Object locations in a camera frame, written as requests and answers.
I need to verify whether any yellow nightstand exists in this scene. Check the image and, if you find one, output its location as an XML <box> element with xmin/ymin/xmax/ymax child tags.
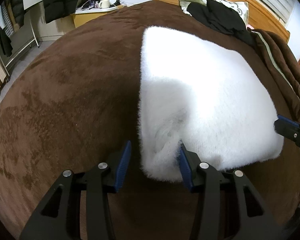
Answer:
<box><xmin>71</xmin><ymin>3</ymin><xmax>127</xmax><ymax>28</ymax></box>

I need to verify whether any folded brown green blanket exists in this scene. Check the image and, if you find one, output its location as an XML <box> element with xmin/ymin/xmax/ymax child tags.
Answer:
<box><xmin>250</xmin><ymin>29</ymin><xmax>300</xmax><ymax>123</ymax></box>

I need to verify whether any metal storage rack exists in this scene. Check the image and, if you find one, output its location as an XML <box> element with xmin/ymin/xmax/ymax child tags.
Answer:
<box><xmin>0</xmin><ymin>6</ymin><xmax>40</xmax><ymax>82</ymax></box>

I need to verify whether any white fleece garment black trim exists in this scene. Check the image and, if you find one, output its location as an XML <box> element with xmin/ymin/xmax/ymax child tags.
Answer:
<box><xmin>139</xmin><ymin>26</ymin><xmax>284</xmax><ymax>182</ymax></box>

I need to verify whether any white green patterned pillow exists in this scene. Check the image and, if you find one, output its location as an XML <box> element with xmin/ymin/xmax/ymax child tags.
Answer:
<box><xmin>179</xmin><ymin>0</ymin><xmax>249</xmax><ymax>25</ymax></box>

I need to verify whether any white mug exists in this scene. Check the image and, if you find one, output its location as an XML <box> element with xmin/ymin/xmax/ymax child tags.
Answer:
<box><xmin>98</xmin><ymin>0</ymin><xmax>110</xmax><ymax>9</ymax></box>

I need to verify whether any brown fuzzy bed blanket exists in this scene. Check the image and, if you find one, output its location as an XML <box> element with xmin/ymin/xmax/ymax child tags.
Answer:
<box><xmin>0</xmin><ymin>1</ymin><xmax>300</xmax><ymax>239</ymax></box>

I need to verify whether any black clothes pile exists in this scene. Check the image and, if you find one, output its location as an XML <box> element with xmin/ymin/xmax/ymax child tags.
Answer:
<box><xmin>187</xmin><ymin>0</ymin><xmax>256</xmax><ymax>48</ymax></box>

